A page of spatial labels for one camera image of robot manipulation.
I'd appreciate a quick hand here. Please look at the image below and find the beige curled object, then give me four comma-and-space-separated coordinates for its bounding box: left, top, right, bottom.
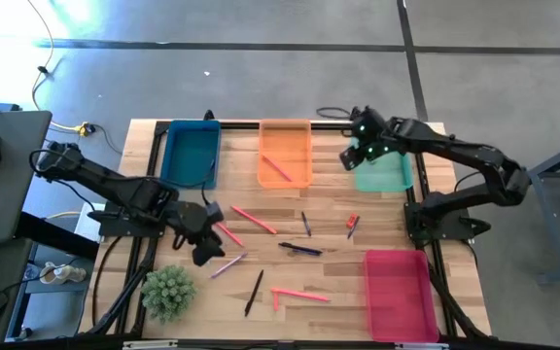
39, 261, 88, 286

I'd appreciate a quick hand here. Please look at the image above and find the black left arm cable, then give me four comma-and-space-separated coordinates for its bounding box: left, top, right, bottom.
172, 157, 219, 208

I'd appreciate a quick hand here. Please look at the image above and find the orange plastic bin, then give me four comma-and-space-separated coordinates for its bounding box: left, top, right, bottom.
257, 119, 314, 190

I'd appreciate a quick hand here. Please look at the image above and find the black aluminium table frame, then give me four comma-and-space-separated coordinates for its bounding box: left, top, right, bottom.
85, 119, 493, 341

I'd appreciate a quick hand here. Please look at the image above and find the pink pencil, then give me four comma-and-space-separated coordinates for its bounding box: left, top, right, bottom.
214, 221, 245, 248
229, 204, 278, 235
262, 154, 294, 183
269, 287, 332, 303

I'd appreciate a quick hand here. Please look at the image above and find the blue plastic bin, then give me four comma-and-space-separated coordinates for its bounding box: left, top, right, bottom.
159, 120, 222, 191

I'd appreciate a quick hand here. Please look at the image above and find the green artificial plant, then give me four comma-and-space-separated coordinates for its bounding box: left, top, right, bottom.
140, 264, 198, 325

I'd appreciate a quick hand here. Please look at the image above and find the dark grey side desk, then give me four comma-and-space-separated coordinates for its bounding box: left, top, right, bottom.
0, 110, 53, 245

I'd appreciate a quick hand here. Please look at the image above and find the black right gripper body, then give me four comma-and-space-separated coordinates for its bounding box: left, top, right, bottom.
338, 143, 365, 172

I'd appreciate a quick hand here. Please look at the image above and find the silver aluminium bar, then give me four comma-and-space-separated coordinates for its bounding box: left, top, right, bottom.
122, 339, 179, 350
395, 342, 450, 350

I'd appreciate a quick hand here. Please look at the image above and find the lilac pen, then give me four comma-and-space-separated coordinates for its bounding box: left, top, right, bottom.
209, 251, 250, 280

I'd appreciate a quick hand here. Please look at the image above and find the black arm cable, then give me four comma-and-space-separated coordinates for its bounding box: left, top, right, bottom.
315, 106, 354, 121
172, 157, 219, 208

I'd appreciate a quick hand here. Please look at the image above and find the dark blue pen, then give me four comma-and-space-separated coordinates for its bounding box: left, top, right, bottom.
277, 241, 324, 257

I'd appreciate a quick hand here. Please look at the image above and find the long black pen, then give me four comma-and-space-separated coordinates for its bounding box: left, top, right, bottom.
243, 268, 265, 318

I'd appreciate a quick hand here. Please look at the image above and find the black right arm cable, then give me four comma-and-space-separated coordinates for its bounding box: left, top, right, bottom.
315, 106, 354, 121

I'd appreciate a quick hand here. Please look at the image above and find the blue-grey metal stand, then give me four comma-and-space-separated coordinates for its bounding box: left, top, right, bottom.
527, 134, 560, 286

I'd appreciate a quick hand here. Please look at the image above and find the teal plastic bin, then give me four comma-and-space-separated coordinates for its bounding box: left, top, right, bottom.
352, 138, 415, 193

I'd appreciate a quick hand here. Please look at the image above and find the yellow floor cable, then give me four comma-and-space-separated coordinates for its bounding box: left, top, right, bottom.
25, 0, 87, 133

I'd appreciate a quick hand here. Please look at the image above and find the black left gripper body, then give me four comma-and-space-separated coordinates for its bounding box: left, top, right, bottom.
191, 236, 227, 267

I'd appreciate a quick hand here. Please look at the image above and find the pink plastic bin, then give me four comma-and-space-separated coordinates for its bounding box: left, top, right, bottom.
362, 249, 440, 344

